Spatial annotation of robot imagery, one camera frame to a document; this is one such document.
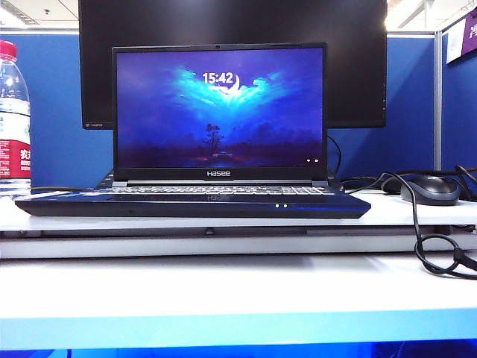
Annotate blue partition panel with poster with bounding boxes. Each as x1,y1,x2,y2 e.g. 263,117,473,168
441,14,477,176

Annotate black laptop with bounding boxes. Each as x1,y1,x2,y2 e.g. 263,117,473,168
13,41,373,219

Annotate wide blue partition panel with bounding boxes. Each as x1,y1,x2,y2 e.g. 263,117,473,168
0,32,437,187

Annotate black computer monitor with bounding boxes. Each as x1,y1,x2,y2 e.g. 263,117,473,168
78,0,388,130

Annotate ceiling light fixture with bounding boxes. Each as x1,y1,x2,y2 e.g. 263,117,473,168
0,0,40,26
395,0,467,31

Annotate white purple poster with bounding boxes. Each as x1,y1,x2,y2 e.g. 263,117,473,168
446,10,477,65

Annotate black grey computer mouse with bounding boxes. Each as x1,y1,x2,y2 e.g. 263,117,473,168
399,175,462,207

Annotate thin black monitor cable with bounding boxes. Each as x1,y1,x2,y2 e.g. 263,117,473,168
327,136,342,176

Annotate thick black looping cable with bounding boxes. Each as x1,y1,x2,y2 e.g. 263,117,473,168
341,170,477,280

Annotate clear water bottle red cap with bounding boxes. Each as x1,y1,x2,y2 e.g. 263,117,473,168
0,40,33,197

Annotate aluminium partition post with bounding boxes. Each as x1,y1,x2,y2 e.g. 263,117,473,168
434,30,444,171

